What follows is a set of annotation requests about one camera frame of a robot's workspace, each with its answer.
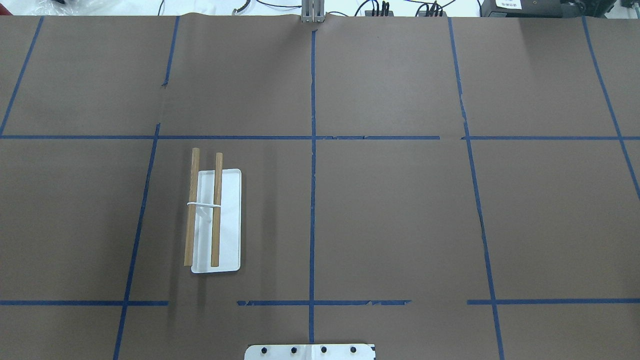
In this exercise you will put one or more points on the wooden rack rod right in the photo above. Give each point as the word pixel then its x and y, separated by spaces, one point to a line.
pixel 216 212

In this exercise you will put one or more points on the black device box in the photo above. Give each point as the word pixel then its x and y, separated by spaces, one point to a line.
pixel 545 8

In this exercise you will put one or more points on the grey aluminium camera mount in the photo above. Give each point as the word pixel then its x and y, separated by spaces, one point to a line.
pixel 313 11

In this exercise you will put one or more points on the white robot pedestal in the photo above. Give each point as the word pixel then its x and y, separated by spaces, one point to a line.
pixel 327 351

